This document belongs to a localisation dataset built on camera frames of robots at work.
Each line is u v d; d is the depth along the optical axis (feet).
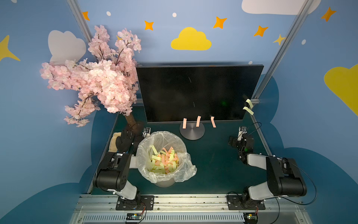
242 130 2.72
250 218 2.40
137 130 3.37
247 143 2.38
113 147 3.12
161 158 2.67
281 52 2.83
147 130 2.64
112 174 1.47
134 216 2.35
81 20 2.40
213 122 2.76
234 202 2.45
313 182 1.39
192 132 3.51
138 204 2.22
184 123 2.83
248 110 2.62
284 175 1.49
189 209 2.40
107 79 1.81
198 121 2.83
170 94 3.42
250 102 2.52
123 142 3.14
